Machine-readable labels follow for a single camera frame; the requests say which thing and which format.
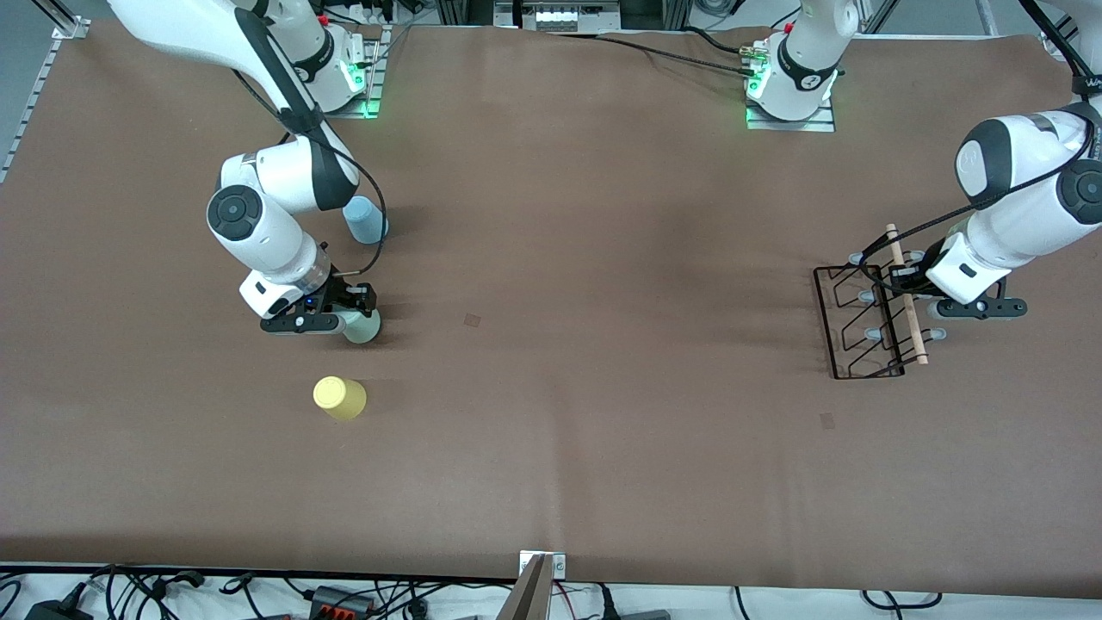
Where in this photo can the brown slanted post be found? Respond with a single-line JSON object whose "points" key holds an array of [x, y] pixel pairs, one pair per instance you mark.
{"points": [[527, 598]]}

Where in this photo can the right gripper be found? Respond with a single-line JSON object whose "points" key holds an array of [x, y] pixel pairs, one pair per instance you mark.
{"points": [[342, 298]]}

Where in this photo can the aluminium side rail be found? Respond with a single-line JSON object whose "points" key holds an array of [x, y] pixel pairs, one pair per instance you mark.
{"points": [[30, 108]]}

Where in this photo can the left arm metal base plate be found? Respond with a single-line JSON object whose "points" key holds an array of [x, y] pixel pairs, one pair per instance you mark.
{"points": [[792, 126]]}

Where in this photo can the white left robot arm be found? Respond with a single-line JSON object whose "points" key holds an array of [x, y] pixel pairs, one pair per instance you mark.
{"points": [[1024, 198]]}

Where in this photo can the aluminium frame profile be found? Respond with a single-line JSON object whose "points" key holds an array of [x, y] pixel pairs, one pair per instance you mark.
{"points": [[1055, 47], [65, 21]]}

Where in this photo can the light blue plastic cup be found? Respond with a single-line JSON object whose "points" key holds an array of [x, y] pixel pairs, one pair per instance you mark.
{"points": [[370, 226]]}

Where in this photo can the black orange connector block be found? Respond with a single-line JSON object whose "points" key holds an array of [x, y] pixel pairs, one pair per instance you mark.
{"points": [[340, 601]]}

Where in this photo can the brown table mat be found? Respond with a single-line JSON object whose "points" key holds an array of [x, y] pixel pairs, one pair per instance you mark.
{"points": [[603, 430]]}

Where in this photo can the white power strip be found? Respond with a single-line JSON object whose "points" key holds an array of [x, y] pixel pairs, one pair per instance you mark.
{"points": [[568, 17]]}

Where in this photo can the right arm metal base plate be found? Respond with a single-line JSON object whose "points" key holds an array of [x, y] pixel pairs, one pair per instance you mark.
{"points": [[373, 82]]}

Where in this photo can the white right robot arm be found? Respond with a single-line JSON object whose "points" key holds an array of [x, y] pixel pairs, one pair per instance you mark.
{"points": [[275, 181]]}

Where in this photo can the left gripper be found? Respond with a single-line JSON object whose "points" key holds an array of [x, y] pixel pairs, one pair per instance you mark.
{"points": [[906, 277]]}

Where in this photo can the small metal edge bracket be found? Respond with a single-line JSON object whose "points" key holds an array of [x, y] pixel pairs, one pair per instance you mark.
{"points": [[558, 564]]}

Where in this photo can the yellow plastic cup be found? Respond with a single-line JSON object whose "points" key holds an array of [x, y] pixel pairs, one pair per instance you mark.
{"points": [[339, 398]]}

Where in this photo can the pale green plastic cup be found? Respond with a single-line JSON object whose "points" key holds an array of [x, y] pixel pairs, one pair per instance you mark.
{"points": [[363, 329]]}

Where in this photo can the black power adapter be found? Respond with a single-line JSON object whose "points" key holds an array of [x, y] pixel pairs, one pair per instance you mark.
{"points": [[56, 611]]}

